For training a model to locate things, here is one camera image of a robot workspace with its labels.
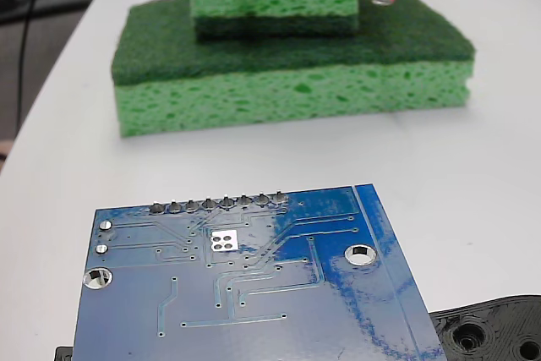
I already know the large green scouring sponge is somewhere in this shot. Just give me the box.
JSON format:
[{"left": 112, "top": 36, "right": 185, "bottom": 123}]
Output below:
[{"left": 110, "top": 0, "right": 478, "bottom": 139}]

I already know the blue printed circuit board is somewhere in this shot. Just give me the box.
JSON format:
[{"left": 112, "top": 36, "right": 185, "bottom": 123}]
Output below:
[{"left": 71, "top": 183, "right": 449, "bottom": 361}]

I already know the black plastic mount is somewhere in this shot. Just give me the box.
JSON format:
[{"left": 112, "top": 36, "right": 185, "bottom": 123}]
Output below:
[{"left": 53, "top": 293, "right": 541, "bottom": 361}]

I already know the black hanging cable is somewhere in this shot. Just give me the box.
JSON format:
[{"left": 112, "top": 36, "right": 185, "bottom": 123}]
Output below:
[{"left": 16, "top": 0, "right": 54, "bottom": 129}]

